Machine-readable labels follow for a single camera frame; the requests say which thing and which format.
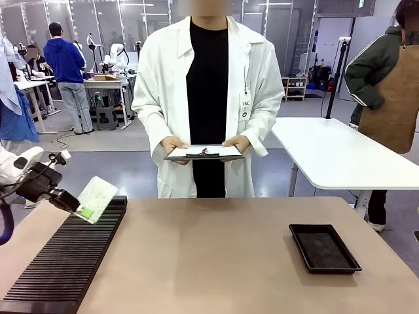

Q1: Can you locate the person's left forearm white sleeve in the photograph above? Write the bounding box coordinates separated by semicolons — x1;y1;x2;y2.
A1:
244;97;285;158

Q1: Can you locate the black slotted PCB rack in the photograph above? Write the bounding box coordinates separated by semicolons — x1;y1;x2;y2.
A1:
0;195;128;314

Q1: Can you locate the black step stool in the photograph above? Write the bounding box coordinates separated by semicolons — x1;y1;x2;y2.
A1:
96;105;118;131

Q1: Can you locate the black tripod pole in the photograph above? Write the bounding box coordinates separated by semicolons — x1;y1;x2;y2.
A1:
325;37;352;120

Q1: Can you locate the person's left hand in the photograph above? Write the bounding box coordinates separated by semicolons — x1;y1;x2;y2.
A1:
219;135;251;164

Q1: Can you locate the wooden low shelf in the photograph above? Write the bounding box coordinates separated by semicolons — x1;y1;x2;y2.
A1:
281;77;308;101

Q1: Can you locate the grey clipboard with paper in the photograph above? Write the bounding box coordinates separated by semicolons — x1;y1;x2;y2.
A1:
162;145;246;161

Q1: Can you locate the white name badge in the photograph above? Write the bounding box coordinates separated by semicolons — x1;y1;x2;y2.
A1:
238;90;252;122

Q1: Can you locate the black floor cable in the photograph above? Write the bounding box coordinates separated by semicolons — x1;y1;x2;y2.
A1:
48;128;78;150

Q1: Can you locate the grey background workbench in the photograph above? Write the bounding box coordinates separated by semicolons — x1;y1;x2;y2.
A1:
83;75;137;131

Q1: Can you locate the person in white lab coat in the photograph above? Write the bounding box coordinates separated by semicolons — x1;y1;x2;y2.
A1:
130;0;285;200

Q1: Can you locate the seated person in dark top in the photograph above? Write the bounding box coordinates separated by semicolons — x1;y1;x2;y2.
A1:
25;44;55;79

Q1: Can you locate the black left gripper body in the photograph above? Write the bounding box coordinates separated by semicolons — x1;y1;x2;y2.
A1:
15;162;64;204

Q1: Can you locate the person in light blue shirt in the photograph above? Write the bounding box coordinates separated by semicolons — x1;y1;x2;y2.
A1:
0;36;40;154

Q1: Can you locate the person in brown apron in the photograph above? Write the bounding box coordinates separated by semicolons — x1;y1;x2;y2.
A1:
344;0;419;233

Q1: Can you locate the person in blue hoodie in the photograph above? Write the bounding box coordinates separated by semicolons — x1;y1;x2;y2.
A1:
43;22;96;135

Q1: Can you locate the white rounded table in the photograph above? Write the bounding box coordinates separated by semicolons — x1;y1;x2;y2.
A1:
270;116;419;210

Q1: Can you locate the white background desk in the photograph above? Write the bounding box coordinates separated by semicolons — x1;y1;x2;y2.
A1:
12;75;62;135

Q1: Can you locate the black plastic tray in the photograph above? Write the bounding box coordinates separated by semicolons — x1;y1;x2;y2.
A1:
288;223;363;275

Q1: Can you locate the person's right hand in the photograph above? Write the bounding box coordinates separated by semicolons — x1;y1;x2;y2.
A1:
160;135;191;166

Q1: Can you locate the person's right forearm white sleeve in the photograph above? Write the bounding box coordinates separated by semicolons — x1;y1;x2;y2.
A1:
131;101;171;160

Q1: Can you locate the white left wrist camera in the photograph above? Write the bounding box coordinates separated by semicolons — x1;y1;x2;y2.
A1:
48;149;72;167

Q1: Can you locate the green printed circuit board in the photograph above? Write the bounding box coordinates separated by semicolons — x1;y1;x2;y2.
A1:
76;175;119;225

